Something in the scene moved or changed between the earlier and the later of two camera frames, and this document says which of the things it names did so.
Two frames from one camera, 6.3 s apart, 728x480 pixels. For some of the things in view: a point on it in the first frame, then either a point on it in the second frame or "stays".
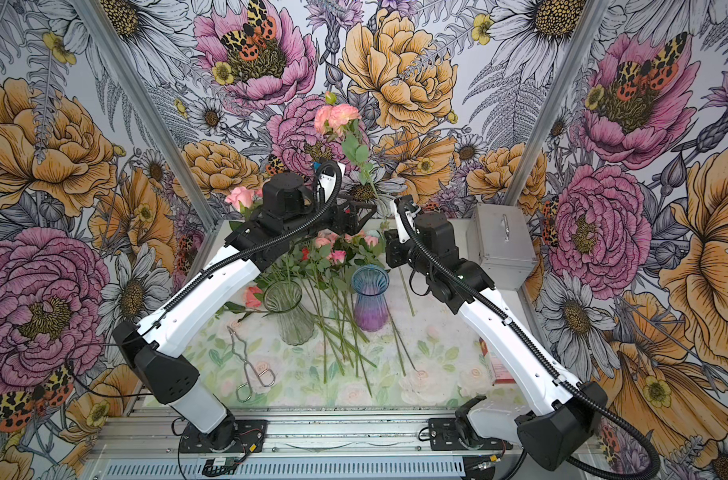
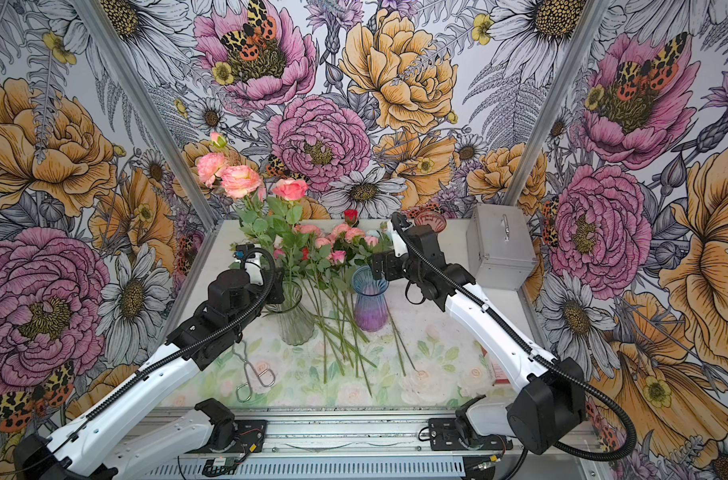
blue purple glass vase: (370, 284) stays
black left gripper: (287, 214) -> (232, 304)
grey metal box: (501, 238) stays
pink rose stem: (342, 118) -> (256, 213)
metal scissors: (266, 378) stays
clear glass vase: (294, 322) stays
